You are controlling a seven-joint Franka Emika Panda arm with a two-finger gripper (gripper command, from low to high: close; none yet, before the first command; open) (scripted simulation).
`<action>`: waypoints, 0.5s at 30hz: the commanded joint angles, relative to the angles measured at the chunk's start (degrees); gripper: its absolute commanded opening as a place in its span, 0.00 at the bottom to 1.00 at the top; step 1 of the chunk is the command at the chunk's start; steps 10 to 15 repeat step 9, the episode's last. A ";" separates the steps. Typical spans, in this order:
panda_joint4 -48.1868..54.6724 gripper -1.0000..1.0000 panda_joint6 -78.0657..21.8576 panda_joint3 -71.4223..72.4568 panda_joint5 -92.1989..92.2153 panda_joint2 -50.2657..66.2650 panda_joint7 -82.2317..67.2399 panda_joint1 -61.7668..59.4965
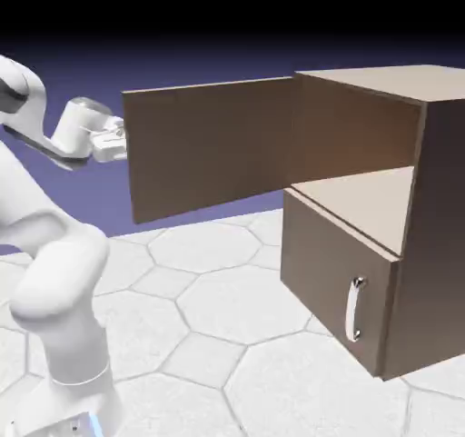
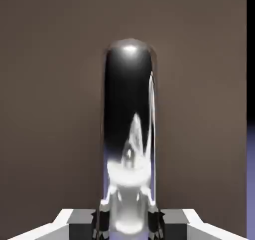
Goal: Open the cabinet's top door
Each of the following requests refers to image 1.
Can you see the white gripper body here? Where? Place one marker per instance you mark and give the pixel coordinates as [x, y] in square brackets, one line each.
[109, 148]

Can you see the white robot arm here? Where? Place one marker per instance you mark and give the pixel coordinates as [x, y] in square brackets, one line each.
[54, 270]

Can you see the brown wooden hinged door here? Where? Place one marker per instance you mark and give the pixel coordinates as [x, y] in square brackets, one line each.
[210, 146]

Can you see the brown wooden cabinet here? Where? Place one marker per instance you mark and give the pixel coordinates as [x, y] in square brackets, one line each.
[432, 226]

